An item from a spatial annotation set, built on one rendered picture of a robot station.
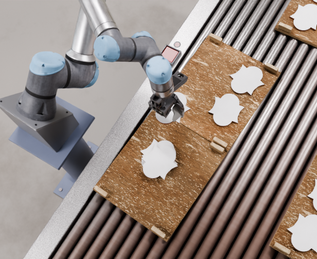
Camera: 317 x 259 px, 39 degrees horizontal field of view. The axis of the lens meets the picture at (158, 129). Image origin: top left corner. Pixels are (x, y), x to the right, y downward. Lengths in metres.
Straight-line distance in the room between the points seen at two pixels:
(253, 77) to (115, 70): 1.36
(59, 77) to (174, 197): 0.61
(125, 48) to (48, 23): 2.04
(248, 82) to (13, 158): 1.67
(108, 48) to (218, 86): 0.67
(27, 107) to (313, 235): 1.13
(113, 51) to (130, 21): 1.89
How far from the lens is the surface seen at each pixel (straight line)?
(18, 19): 3.45
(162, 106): 1.51
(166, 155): 1.70
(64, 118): 1.79
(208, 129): 1.76
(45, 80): 1.65
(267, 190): 1.72
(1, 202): 2.90
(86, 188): 1.76
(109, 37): 1.33
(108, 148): 1.79
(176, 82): 1.53
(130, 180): 1.71
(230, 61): 1.90
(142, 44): 1.39
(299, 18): 2.04
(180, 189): 1.69
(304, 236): 1.68
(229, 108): 1.79
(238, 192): 1.71
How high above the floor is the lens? 2.57
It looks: 68 degrees down
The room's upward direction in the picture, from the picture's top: 14 degrees counter-clockwise
